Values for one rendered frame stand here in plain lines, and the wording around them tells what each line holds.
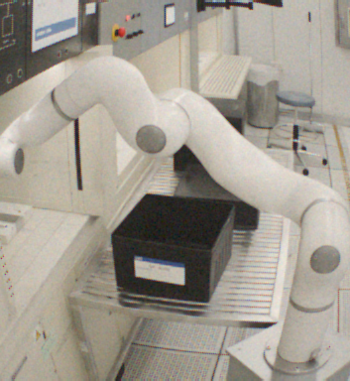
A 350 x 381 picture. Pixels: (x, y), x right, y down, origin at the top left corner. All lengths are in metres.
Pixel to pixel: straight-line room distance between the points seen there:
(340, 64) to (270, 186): 4.64
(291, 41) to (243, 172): 4.58
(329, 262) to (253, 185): 0.22
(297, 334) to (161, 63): 2.11
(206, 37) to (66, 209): 2.96
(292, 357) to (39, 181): 1.00
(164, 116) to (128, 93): 0.09
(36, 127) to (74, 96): 0.12
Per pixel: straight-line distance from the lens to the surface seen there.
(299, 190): 1.04
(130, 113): 0.94
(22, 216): 1.64
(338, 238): 0.96
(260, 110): 5.16
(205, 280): 1.39
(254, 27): 5.51
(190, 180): 1.90
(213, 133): 1.01
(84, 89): 1.01
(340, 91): 5.64
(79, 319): 1.53
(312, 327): 1.15
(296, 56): 5.53
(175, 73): 2.96
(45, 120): 1.07
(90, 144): 1.57
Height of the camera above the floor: 1.63
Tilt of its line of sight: 25 degrees down
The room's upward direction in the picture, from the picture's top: 1 degrees counter-clockwise
